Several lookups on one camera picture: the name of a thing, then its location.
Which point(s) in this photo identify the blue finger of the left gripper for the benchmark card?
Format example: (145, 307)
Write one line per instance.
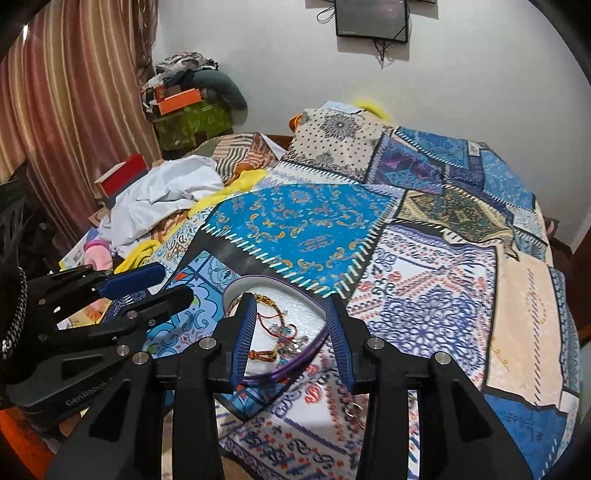
(116, 286)
(157, 309)

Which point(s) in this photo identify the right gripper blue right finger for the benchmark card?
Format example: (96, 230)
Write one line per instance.
(348, 336)

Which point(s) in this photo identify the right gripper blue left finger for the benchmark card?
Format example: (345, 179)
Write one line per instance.
(234, 337)

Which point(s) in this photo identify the purple heart-shaped jewelry box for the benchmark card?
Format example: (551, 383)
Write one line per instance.
(290, 327)

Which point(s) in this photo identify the yellow cloth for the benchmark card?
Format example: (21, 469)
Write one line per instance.
(171, 250)

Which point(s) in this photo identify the pink cloth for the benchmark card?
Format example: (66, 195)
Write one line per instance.
(97, 254)

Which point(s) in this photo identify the white crumpled cloth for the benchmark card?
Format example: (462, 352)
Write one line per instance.
(169, 188)

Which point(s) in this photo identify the red box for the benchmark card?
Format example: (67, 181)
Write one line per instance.
(121, 175)

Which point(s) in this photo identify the blue patchwork bedspread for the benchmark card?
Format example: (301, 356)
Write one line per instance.
(434, 242)

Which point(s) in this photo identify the striped beige pillow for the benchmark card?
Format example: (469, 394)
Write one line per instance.
(235, 153)

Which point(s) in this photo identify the green patterned covered stand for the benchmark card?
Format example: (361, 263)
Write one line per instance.
(192, 125)

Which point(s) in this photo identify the orange box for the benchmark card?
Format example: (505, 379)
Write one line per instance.
(178, 101)

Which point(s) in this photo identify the striped red curtain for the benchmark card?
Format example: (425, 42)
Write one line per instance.
(70, 101)

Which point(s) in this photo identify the pile of clothes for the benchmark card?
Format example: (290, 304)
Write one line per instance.
(191, 70)

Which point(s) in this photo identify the yellow ring object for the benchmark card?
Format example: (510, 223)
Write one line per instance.
(372, 107)

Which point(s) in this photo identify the small black wall monitor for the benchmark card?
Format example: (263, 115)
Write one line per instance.
(386, 20)

